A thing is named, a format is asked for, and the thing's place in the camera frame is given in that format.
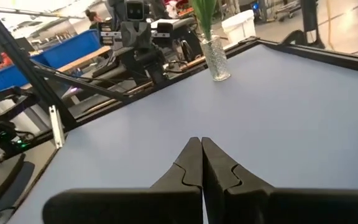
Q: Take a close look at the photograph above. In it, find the blue bin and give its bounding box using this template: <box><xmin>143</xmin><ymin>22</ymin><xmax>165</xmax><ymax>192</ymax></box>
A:
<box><xmin>41</xmin><ymin>29</ymin><xmax>103</xmax><ymax>70</ymax></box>
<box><xmin>0</xmin><ymin>53</ymin><xmax>48</xmax><ymax>93</ymax></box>

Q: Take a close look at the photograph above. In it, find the white bin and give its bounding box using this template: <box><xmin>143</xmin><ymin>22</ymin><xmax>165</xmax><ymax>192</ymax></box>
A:
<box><xmin>221</xmin><ymin>9</ymin><xmax>257</xmax><ymax>45</ymax></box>

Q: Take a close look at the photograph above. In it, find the white flower bunch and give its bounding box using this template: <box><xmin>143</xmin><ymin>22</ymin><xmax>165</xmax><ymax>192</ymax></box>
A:
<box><xmin>190</xmin><ymin>0</ymin><xmax>219</xmax><ymax>41</ymax></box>

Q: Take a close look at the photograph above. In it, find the silver metal bracket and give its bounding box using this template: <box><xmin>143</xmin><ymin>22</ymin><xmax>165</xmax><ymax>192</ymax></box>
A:
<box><xmin>48</xmin><ymin>105</ymin><xmax>66</xmax><ymax>150</ymax></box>

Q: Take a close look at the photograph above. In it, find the black stand leg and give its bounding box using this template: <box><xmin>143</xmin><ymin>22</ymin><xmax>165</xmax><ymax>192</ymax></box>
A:
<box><xmin>299</xmin><ymin>0</ymin><xmax>326</xmax><ymax>50</ymax></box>

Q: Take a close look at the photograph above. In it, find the black arched cable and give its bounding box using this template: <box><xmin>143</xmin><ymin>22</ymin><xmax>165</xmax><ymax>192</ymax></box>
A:
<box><xmin>279</xmin><ymin>29</ymin><xmax>308</xmax><ymax>47</ymax></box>

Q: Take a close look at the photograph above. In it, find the black rig strut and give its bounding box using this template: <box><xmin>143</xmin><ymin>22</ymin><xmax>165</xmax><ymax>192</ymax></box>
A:
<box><xmin>0</xmin><ymin>0</ymin><xmax>130</xmax><ymax>129</ymax></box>

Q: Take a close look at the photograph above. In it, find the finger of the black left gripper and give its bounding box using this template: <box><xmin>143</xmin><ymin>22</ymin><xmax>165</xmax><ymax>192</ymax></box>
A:
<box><xmin>119</xmin><ymin>20</ymin><xmax>137</xmax><ymax>50</ymax></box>
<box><xmin>135</xmin><ymin>20</ymin><xmax>153</xmax><ymax>50</ymax></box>

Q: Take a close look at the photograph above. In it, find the clear cut-glass vase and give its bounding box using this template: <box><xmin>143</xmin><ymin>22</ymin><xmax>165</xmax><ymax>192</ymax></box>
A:
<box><xmin>200</xmin><ymin>32</ymin><xmax>231</xmax><ymax>83</ymax></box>

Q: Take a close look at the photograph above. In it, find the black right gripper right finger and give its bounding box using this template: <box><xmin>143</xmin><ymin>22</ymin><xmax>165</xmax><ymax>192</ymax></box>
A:
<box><xmin>201</xmin><ymin>136</ymin><xmax>358</xmax><ymax>224</ymax></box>

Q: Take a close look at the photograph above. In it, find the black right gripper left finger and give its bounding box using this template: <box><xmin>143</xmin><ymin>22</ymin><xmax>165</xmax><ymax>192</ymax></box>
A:
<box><xmin>42</xmin><ymin>136</ymin><xmax>203</xmax><ymax>224</ymax></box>

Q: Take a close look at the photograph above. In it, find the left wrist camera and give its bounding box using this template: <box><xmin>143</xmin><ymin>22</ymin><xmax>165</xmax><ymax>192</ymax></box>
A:
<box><xmin>124</xmin><ymin>0</ymin><xmax>150</xmax><ymax>22</ymax></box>

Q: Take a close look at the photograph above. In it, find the person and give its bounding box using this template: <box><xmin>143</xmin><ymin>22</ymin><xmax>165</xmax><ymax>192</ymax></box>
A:
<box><xmin>85</xmin><ymin>9</ymin><xmax>104</xmax><ymax>31</ymax></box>

